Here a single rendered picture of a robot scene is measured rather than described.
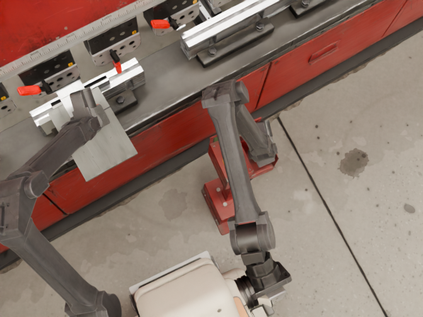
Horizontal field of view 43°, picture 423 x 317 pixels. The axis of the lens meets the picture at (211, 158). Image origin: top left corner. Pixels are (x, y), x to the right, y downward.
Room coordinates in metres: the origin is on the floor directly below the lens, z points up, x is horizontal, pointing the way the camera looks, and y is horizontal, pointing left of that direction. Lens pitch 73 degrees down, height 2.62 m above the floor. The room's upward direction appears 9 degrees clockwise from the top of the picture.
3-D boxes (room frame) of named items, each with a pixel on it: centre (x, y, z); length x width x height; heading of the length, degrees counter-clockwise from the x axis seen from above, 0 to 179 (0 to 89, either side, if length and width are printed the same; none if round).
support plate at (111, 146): (0.52, 0.38, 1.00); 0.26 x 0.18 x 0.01; 40
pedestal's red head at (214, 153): (0.61, -0.11, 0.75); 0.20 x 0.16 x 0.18; 123
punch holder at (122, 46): (0.75, 0.34, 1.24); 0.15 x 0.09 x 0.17; 130
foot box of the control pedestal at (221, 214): (0.59, -0.13, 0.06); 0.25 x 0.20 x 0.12; 33
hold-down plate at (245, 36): (0.98, -0.02, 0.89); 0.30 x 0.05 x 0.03; 130
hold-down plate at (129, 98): (0.62, 0.41, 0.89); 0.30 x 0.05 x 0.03; 130
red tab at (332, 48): (1.18, -0.41, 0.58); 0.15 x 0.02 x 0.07; 130
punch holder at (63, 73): (0.62, 0.50, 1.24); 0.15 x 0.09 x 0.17; 130
